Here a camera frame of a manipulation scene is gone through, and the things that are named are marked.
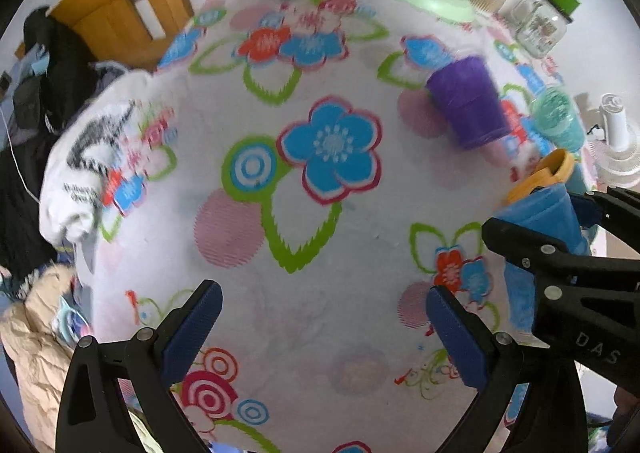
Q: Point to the white printed t-shirt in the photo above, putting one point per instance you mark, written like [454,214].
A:
[78,164]

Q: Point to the floral tablecloth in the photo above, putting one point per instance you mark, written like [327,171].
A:
[290,151]

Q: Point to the turquoise glitter plastic cup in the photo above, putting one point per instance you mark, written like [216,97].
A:
[556,117]

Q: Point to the beige padded jacket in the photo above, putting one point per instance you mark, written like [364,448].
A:
[40,357]

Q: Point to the glass jar green lid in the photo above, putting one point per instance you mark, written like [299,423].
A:
[541,24]

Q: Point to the black clothes pile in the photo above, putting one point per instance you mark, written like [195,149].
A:
[54,81]

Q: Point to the purple plastic cup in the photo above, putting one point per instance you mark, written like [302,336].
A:
[466,95]

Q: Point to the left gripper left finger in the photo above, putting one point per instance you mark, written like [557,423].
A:
[93,416]

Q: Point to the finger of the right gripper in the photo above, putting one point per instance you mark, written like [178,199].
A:
[616,211]
[531,251]

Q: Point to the white floor fan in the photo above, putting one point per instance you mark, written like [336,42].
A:
[613,142]

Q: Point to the orange plastic cup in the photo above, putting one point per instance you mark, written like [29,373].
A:
[540,178]

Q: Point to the dark teal cup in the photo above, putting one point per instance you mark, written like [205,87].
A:
[564,167]

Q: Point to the blue plastic cup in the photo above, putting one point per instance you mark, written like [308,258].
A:
[547,211]

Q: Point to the wooden chair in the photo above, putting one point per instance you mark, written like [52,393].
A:
[135,3]

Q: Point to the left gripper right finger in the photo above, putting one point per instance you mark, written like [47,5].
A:
[552,417]

